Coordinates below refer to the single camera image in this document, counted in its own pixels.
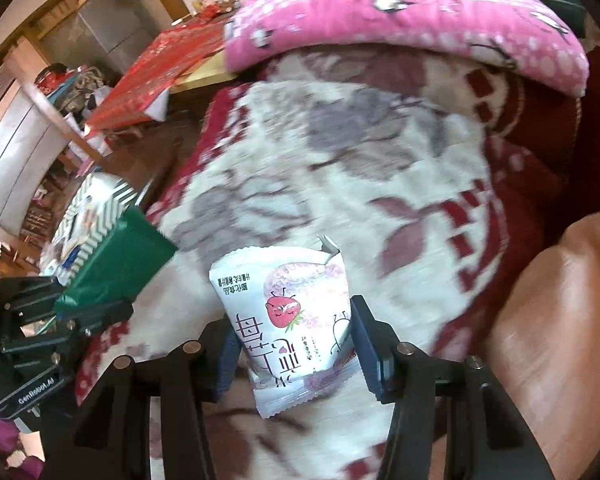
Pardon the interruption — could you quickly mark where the red patterned tablecloth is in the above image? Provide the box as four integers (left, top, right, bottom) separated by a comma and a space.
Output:
86, 22, 231, 128

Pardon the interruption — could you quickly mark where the pink penguin quilt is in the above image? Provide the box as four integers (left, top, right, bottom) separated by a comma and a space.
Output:
224, 0, 590, 97

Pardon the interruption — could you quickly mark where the dark red cloth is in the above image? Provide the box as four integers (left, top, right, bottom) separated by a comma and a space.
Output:
495, 45, 600, 241

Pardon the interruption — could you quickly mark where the grey refrigerator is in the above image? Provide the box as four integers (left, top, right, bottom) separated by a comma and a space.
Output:
75, 0, 148, 63

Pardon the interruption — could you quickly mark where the yellowish dining table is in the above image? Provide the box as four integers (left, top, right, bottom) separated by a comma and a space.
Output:
169, 50, 238, 95

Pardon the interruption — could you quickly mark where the floral fleece blanket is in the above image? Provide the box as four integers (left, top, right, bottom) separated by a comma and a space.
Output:
75, 47, 546, 480

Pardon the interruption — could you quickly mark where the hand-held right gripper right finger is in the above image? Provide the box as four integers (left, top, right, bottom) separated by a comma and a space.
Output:
349, 295, 556, 480

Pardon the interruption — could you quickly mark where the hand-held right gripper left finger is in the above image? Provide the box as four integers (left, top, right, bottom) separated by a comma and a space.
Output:
42, 316, 242, 480

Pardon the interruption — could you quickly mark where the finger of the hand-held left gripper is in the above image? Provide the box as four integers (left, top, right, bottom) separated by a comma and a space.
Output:
0, 299, 136, 357
0, 275, 64, 312

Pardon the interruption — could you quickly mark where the peach quilted blanket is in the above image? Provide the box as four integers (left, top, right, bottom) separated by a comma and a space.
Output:
485, 212, 600, 480

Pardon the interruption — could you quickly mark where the person's left forearm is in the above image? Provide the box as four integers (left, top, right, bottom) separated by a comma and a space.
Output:
0, 400, 46, 480

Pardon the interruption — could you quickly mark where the white strawberry snack packet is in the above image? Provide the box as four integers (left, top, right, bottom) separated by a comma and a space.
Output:
209, 234, 361, 420

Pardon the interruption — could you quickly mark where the green snack packet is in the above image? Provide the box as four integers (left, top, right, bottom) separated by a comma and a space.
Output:
54, 207, 178, 321

